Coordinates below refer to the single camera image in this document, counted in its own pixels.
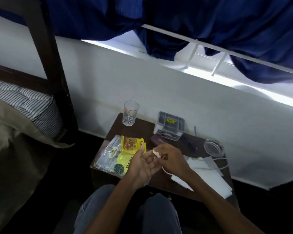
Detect white cable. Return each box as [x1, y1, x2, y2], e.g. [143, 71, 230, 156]
[211, 157, 229, 171]

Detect person's right hand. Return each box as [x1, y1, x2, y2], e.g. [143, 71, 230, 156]
[152, 143, 194, 179]

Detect dark blue curtain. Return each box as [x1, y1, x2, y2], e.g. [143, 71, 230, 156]
[0, 0, 293, 84]

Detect yellow-green packet round green label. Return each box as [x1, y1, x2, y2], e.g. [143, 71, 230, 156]
[113, 152, 137, 178]

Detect person's grey trousers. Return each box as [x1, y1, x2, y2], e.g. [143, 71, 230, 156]
[73, 184, 183, 234]

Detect clear zip bag green label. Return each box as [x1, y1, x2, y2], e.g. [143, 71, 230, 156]
[96, 135, 124, 171]

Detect person's right forearm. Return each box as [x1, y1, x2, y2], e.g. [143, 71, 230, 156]
[184, 168, 265, 234]

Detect person's left forearm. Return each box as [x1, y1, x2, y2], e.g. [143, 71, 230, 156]
[84, 178, 148, 234]

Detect person's left hand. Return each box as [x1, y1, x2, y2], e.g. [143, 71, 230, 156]
[125, 150, 163, 187]

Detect clear glass ashtray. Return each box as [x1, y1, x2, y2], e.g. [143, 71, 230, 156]
[204, 139, 225, 158]

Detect yellow snack packet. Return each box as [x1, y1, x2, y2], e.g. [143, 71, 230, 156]
[121, 135, 146, 154]

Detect beige bedsheet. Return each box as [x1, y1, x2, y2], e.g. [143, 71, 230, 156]
[0, 94, 75, 234]

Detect white window grille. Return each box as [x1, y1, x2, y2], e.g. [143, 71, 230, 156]
[141, 24, 293, 77]

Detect grey plastic open case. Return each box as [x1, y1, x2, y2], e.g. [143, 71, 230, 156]
[156, 111, 185, 142]

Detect striped mattress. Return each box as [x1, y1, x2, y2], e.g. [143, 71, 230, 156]
[0, 77, 64, 141]

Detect small dark wooden table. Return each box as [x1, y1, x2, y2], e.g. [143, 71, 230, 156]
[90, 112, 240, 213]

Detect clear drinking glass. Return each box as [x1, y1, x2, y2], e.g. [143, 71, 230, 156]
[122, 100, 140, 126]

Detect dark purple wallet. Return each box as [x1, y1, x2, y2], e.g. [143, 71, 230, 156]
[150, 133, 167, 147]

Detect white paper sheets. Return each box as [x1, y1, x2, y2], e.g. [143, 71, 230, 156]
[170, 156, 233, 200]

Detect dark wooden bed frame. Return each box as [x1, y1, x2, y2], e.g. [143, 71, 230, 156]
[0, 0, 79, 135]

